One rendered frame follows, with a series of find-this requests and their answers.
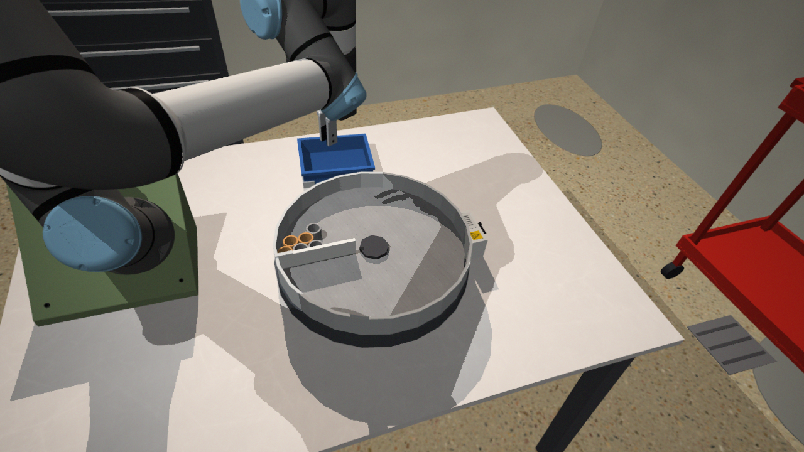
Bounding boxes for blue crate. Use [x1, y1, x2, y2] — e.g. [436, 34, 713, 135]
[297, 134, 375, 188]

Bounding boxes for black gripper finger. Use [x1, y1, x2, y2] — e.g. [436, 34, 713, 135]
[325, 117, 337, 146]
[317, 110, 326, 141]

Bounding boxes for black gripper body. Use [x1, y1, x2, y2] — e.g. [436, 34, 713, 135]
[330, 24, 357, 121]

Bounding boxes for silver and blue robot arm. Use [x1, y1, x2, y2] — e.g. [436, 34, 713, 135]
[0, 0, 366, 275]

